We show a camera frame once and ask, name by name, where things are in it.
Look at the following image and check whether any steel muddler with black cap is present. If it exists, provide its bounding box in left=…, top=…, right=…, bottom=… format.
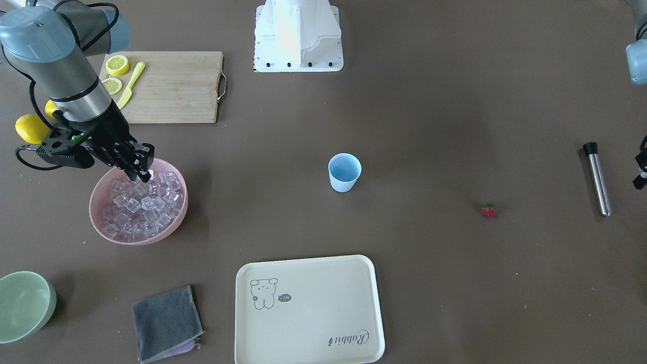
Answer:
left=582, top=142, right=612, bottom=217

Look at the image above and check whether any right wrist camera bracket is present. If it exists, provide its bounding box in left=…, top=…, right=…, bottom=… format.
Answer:
left=15, top=127, right=95, bottom=171

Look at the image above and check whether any light blue cup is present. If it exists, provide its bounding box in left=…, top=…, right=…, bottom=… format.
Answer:
left=328, top=153, right=362, bottom=193

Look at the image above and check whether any cream rabbit tray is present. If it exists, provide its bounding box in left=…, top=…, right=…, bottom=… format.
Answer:
left=234, top=254, right=386, bottom=363

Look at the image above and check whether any green bowl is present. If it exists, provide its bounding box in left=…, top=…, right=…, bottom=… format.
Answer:
left=1, top=271, right=57, bottom=344

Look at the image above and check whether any lemon slice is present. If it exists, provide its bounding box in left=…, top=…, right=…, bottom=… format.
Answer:
left=102, top=77, right=123, bottom=96
left=105, top=55, right=130, bottom=76

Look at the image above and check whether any wooden cutting board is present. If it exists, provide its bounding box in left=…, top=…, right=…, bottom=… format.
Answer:
left=118, top=51, right=226, bottom=124

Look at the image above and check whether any clear ice cubes pile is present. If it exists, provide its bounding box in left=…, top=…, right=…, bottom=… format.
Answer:
left=98, top=170, right=187, bottom=244

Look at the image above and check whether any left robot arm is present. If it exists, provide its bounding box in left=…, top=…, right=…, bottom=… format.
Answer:
left=625, top=1, right=646, bottom=190

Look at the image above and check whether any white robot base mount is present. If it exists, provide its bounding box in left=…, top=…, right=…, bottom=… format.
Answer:
left=253, top=1, right=344, bottom=72

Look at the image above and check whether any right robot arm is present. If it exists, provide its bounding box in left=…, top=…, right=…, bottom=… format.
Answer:
left=1, top=1, right=155, bottom=183

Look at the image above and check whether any yellow plastic knife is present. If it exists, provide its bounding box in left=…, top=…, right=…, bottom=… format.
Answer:
left=116, top=62, right=146, bottom=110

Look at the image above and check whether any lemon slice lower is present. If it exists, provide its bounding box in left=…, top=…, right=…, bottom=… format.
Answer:
left=102, top=77, right=123, bottom=96

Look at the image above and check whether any yellow lemon far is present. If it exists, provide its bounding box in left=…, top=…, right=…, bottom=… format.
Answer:
left=45, top=100, right=59, bottom=120

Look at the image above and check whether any grey folded cloth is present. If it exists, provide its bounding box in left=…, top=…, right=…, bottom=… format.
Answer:
left=131, top=285, right=204, bottom=363

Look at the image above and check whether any pink bowl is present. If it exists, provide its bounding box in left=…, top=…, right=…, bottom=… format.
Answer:
left=88, top=158, right=188, bottom=246

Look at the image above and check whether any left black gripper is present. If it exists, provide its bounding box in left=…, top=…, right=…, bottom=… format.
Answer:
left=632, top=136, right=647, bottom=190

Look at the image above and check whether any lemon slice upper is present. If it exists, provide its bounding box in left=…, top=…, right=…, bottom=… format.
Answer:
left=105, top=55, right=130, bottom=76

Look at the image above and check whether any yellow lemon near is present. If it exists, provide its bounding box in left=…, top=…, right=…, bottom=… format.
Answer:
left=15, top=114, right=51, bottom=145

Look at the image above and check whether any red strawberry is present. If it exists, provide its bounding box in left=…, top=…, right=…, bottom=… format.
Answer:
left=480, top=204, right=497, bottom=219

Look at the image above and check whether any yellow lemon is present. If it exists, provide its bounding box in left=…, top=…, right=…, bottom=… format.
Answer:
left=15, top=114, right=51, bottom=145
left=45, top=100, right=59, bottom=120

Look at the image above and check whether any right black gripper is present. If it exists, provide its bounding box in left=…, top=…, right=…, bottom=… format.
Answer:
left=56, top=104, right=155, bottom=181

